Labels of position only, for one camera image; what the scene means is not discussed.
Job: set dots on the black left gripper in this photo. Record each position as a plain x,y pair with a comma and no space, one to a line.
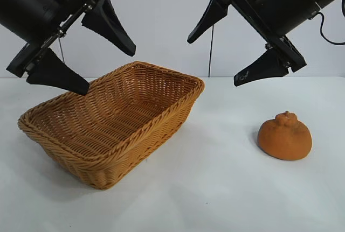
29,3

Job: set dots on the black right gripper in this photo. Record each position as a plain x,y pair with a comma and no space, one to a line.
285,8

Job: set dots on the tan woven wicker basket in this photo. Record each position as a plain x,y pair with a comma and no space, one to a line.
121,124

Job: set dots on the knobbly orange fruit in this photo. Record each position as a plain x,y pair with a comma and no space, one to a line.
283,140

